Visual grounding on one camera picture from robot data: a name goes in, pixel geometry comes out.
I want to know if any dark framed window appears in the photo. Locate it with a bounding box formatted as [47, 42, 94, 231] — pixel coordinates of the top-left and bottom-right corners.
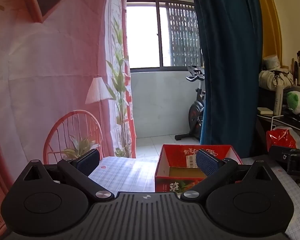
[126, 0, 198, 69]

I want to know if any yellow sticky notes pad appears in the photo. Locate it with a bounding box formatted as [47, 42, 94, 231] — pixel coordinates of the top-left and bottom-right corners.
[257, 107, 274, 116]

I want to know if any green plush toy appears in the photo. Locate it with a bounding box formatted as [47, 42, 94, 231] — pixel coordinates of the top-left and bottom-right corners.
[286, 91, 300, 114]

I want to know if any blue curtain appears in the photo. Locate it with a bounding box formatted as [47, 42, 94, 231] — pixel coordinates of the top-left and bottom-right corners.
[189, 0, 263, 158]

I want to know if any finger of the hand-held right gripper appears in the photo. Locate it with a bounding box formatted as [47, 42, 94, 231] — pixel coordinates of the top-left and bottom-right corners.
[269, 145, 294, 162]

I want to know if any white bottle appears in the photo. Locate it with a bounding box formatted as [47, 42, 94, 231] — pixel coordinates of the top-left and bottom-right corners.
[273, 85, 283, 116]

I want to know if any red strawberry print box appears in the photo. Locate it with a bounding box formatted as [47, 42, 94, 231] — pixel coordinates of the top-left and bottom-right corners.
[154, 144, 243, 193]

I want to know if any black exercise bike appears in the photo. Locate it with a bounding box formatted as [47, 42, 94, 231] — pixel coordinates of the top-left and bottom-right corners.
[175, 65, 206, 142]

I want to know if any blue checked tablecloth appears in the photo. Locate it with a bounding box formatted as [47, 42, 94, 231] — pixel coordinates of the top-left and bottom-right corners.
[89, 156, 300, 240]

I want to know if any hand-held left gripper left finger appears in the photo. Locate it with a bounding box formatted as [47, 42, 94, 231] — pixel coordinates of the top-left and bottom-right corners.
[12, 149, 115, 202]

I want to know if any pink printed backdrop cloth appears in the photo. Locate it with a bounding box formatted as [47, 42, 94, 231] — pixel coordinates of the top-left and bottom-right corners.
[0, 0, 137, 240]

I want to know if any dark desk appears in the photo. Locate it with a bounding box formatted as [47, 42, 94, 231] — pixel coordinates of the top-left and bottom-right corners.
[256, 86, 300, 140]

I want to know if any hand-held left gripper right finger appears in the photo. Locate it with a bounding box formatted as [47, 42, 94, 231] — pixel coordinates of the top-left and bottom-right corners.
[180, 149, 283, 202]

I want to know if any red plastic bag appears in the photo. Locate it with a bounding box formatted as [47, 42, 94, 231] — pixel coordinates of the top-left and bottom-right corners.
[266, 126, 300, 153]

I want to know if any beige cloth bag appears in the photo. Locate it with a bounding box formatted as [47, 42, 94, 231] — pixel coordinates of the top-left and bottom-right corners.
[259, 69, 294, 90]

